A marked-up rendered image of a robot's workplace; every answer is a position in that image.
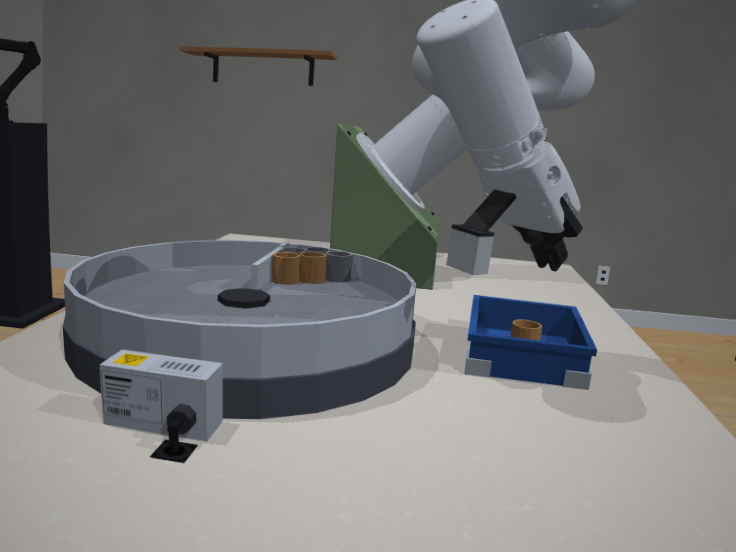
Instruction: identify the blue open-top crate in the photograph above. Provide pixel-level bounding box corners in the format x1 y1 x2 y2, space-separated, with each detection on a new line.
464 295 597 390

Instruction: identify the bronze bushing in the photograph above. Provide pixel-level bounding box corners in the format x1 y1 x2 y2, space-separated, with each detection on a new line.
272 252 300 285
510 320 542 341
299 252 327 284

